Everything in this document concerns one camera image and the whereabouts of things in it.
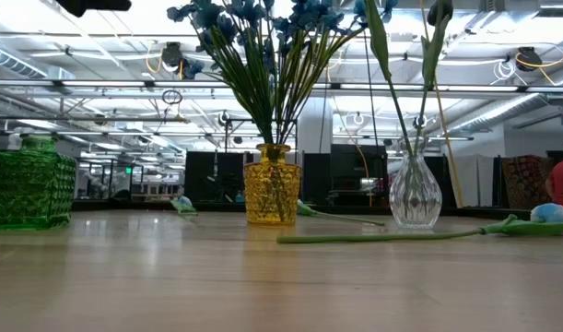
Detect green glass vase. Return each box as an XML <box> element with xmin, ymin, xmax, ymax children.
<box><xmin>0</xmin><ymin>136</ymin><xmax>77</xmax><ymax>231</ymax></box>

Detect blue artificial flower bunch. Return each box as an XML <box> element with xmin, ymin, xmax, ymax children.
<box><xmin>165</xmin><ymin>0</ymin><xmax>273</xmax><ymax>147</ymax></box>
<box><xmin>280</xmin><ymin>0</ymin><xmax>400</xmax><ymax>147</ymax></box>
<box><xmin>234</xmin><ymin>0</ymin><xmax>310</xmax><ymax>147</ymax></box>

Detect black hanging cable reel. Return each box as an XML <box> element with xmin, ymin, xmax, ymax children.
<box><xmin>514</xmin><ymin>45</ymin><xmax>544</xmax><ymax>73</ymax></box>
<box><xmin>162</xmin><ymin>41</ymin><xmax>185</xmax><ymax>69</ymax></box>

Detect black partition panel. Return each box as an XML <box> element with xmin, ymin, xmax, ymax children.
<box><xmin>301</xmin><ymin>143</ymin><xmax>388</xmax><ymax>207</ymax></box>
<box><xmin>183</xmin><ymin>150</ymin><xmax>245</xmax><ymax>204</ymax></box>

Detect clear glass vase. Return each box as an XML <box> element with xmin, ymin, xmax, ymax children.
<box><xmin>388</xmin><ymin>136</ymin><xmax>443</xmax><ymax>231</ymax></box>

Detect white curtain panel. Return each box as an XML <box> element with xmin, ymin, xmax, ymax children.
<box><xmin>449</xmin><ymin>154</ymin><xmax>494</xmax><ymax>208</ymax></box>

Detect yellow glass vase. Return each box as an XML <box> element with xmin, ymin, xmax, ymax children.
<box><xmin>242</xmin><ymin>142</ymin><xmax>303</xmax><ymax>227</ymax></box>

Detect red patterned tapestry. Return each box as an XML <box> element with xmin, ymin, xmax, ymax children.
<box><xmin>500</xmin><ymin>155</ymin><xmax>554</xmax><ymax>211</ymax></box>

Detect black aluminium table frame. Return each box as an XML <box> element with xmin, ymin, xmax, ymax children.
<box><xmin>71</xmin><ymin>197</ymin><xmax>534</xmax><ymax>221</ymax></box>

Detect flower stems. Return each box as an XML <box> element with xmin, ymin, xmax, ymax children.
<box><xmin>362</xmin><ymin>0</ymin><xmax>416</xmax><ymax>158</ymax></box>

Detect yellow cable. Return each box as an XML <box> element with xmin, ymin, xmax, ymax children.
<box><xmin>418</xmin><ymin>0</ymin><xmax>465</xmax><ymax>208</ymax></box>

